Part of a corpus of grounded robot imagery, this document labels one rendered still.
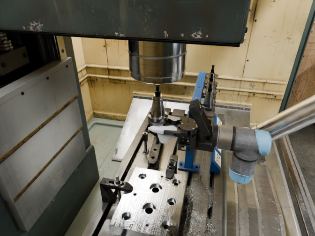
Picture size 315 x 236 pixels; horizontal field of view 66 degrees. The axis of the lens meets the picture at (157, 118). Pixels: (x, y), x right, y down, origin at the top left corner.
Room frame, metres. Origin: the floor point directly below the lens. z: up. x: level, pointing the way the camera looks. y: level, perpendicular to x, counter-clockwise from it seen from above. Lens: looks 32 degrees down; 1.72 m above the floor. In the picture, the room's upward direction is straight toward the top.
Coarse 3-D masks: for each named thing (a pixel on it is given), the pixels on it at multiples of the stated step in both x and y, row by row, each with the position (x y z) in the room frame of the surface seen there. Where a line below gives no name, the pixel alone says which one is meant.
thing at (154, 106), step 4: (156, 96) 0.64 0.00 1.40; (160, 96) 0.64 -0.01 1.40; (156, 100) 0.64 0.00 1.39; (160, 100) 0.64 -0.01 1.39; (152, 104) 0.65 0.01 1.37; (156, 104) 0.64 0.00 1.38; (160, 104) 0.64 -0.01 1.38; (152, 108) 0.64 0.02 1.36; (156, 108) 0.64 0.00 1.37; (160, 108) 0.64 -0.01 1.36; (152, 112) 0.64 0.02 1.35; (156, 112) 0.63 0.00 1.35; (160, 112) 0.64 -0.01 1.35; (164, 112) 0.65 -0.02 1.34; (152, 116) 0.64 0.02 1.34; (156, 116) 0.63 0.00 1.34; (160, 116) 0.63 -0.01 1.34
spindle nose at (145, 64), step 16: (128, 48) 0.62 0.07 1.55; (144, 48) 0.58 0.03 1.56; (160, 48) 0.57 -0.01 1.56; (176, 48) 0.59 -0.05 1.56; (128, 64) 0.64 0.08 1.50; (144, 64) 0.58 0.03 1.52; (160, 64) 0.57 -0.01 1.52; (176, 64) 0.59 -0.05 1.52; (144, 80) 0.58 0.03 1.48; (160, 80) 0.57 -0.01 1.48; (176, 80) 0.59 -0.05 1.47
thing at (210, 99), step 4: (208, 92) 0.91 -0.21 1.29; (212, 92) 0.91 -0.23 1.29; (208, 96) 0.90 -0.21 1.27; (212, 96) 0.91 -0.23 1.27; (204, 100) 0.91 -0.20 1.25; (208, 100) 0.90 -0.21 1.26; (212, 100) 0.90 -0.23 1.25; (204, 104) 0.91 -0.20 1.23; (208, 104) 0.90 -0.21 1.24; (212, 104) 0.90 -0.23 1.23
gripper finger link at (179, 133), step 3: (177, 129) 0.61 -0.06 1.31; (180, 129) 0.61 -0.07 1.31; (165, 132) 0.60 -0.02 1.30; (168, 132) 0.59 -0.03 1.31; (171, 132) 0.59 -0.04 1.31; (174, 132) 0.59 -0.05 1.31; (177, 132) 0.59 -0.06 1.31; (180, 132) 0.59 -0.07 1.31; (183, 132) 0.59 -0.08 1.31; (186, 132) 0.59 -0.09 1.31; (174, 135) 0.59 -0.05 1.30; (177, 135) 0.59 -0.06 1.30; (180, 135) 0.59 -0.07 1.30; (183, 135) 0.59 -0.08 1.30; (186, 135) 0.59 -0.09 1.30
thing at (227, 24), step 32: (0, 0) 0.61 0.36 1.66; (32, 0) 0.59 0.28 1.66; (64, 0) 0.57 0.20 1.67; (96, 0) 0.55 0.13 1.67; (128, 0) 0.54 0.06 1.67; (160, 0) 0.52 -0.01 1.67; (192, 0) 0.51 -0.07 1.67; (224, 0) 0.49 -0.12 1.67; (32, 32) 0.60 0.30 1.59; (64, 32) 0.58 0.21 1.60; (96, 32) 0.56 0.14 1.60; (128, 32) 0.54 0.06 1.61; (160, 32) 0.52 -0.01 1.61; (192, 32) 0.51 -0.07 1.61; (224, 32) 0.49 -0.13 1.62
